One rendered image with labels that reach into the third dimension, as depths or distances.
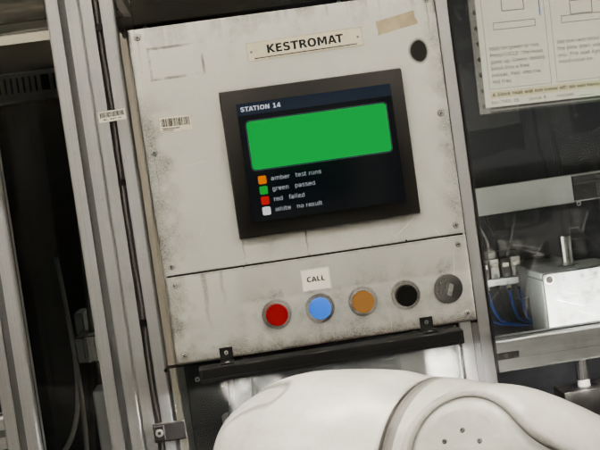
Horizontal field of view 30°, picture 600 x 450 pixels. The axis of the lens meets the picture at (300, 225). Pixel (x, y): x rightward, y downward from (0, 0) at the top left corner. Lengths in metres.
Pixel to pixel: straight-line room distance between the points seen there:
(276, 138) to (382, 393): 0.80
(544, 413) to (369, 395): 0.14
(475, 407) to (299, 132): 0.90
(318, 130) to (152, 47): 0.25
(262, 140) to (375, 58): 0.19
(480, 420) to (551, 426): 0.04
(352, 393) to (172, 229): 0.80
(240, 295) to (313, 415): 0.78
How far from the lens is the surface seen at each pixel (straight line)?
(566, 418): 0.68
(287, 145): 1.51
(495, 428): 0.65
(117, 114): 1.55
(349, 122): 1.52
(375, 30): 1.56
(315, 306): 1.53
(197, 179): 1.53
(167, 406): 1.57
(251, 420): 0.81
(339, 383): 0.78
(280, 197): 1.51
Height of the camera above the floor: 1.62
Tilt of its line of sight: 3 degrees down
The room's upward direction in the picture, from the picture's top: 8 degrees counter-clockwise
